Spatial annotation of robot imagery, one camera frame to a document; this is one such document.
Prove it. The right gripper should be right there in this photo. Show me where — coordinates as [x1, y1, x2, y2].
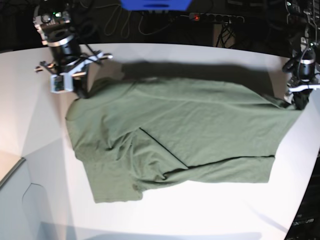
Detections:
[34, 51, 113, 98]

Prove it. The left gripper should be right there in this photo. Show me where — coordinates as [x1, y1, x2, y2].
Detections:
[284, 79, 320, 110]

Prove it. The green t-shirt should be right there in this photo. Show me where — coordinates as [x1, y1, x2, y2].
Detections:
[65, 77, 301, 203]

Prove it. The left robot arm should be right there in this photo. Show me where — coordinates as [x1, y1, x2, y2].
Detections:
[282, 0, 320, 110]

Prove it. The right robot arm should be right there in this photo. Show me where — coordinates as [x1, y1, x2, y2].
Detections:
[33, 0, 113, 99]

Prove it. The blue plastic bin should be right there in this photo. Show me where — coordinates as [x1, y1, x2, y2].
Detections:
[120, 0, 192, 11]

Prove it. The white power strip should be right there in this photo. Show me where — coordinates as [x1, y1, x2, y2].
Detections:
[188, 12, 245, 25]

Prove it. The grey cardboard box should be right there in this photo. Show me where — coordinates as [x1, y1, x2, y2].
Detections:
[0, 157, 76, 240]

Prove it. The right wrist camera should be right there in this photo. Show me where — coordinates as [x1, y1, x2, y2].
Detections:
[50, 74, 74, 94]

